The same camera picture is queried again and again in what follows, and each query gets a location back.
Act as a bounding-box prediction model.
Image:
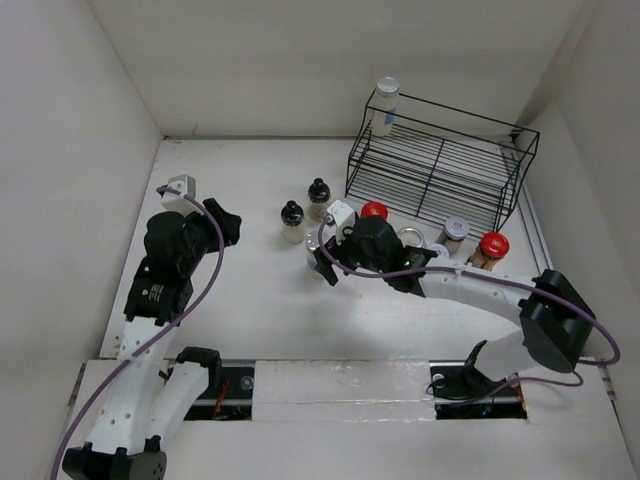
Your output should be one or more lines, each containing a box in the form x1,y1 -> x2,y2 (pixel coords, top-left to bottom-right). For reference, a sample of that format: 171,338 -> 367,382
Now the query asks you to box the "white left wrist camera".
160,174 -> 196,216

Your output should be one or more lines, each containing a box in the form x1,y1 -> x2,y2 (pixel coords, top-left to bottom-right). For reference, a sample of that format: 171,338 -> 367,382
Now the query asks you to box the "silver-capped blue-label shaker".
371,77 -> 400,137
305,231 -> 322,278

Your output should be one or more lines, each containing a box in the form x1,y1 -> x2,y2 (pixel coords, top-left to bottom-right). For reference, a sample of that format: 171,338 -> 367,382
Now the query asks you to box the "white-lid spice jar back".
436,216 -> 470,255

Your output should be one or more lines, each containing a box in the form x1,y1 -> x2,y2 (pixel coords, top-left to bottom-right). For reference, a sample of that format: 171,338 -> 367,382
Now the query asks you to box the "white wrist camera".
160,174 -> 196,216
327,200 -> 356,243

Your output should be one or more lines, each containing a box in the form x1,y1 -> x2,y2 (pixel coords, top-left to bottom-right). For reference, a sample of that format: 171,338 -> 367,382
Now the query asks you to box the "black wire shelf rack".
344,91 -> 541,238

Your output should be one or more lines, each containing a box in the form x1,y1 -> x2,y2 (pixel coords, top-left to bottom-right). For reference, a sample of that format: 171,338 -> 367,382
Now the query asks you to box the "red-capped dark sauce bottle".
360,201 -> 389,220

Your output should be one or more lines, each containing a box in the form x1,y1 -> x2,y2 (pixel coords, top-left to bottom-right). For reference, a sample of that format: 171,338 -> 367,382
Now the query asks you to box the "black-capped brown spice bottle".
307,177 -> 331,222

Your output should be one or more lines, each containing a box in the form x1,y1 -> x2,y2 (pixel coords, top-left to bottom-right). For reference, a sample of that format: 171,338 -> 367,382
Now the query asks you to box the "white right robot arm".
314,216 -> 595,402

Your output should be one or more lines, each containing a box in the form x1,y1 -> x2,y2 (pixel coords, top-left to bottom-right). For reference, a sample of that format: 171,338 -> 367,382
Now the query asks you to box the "white-lid spice jar front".
428,243 -> 450,258

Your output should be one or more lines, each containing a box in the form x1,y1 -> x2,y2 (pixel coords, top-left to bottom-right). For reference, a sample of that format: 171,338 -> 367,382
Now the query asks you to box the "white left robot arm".
50,194 -> 241,479

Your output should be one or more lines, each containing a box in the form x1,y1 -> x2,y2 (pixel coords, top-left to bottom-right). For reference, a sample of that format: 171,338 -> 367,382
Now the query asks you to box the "black-capped white powder bottle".
280,200 -> 306,244

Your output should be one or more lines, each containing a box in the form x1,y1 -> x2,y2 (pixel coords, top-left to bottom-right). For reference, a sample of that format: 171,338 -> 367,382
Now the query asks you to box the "white-lid spice jar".
436,216 -> 470,255
428,243 -> 450,258

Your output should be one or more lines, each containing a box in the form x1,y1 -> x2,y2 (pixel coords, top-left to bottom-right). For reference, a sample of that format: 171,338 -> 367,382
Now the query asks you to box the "red-lid brown sauce jar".
467,231 -> 510,271

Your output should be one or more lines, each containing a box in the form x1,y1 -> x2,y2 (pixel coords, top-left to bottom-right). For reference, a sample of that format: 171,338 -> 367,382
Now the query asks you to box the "open clear glass jar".
397,227 -> 426,248

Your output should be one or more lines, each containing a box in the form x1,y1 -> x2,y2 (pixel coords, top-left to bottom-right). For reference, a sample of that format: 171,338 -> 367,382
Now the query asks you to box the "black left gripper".
177,198 -> 239,275

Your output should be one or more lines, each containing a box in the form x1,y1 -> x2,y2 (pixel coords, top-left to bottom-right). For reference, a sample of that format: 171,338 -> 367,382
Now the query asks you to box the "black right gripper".
314,223 -> 387,284

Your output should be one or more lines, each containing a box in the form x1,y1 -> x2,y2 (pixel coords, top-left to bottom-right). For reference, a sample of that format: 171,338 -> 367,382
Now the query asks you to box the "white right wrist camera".
327,200 -> 356,243

